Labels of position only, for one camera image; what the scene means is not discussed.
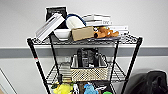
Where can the brown cardboard box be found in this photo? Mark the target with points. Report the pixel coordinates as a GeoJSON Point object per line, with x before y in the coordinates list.
{"type": "Point", "coordinates": [82, 33]}

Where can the white bowl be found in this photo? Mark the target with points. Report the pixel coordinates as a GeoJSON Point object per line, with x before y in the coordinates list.
{"type": "Point", "coordinates": [62, 33]}

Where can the orange plush toy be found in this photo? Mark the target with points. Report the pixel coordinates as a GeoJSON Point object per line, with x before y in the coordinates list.
{"type": "Point", "coordinates": [106, 32]}

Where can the white round cushion blue rim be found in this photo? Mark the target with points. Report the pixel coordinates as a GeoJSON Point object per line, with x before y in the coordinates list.
{"type": "Point", "coordinates": [76, 21]}

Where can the white printed box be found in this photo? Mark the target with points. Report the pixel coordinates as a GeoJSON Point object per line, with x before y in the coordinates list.
{"type": "Point", "coordinates": [119, 29]}

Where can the white flat leaning box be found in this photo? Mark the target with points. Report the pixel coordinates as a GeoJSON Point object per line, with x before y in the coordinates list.
{"type": "Point", "coordinates": [49, 26]}

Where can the blue plush toy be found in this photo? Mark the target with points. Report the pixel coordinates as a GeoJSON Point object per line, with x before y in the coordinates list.
{"type": "Point", "coordinates": [90, 89]}

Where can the black framed box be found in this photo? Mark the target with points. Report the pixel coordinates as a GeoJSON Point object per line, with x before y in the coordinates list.
{"type": "Point", "coordinates": [56, 10]}

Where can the green lidded container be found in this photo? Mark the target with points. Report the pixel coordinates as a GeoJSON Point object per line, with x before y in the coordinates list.
{"type": "Point", "coordinates": [107, 92]}

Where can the black office chair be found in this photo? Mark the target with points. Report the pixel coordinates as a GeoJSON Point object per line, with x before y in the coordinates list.
{"type": "Point", "coordinates": [150, 83]}

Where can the white door frame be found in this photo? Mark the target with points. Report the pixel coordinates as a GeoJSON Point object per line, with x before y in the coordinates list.
{"type": "Point", "coordinates": [5, 81]}

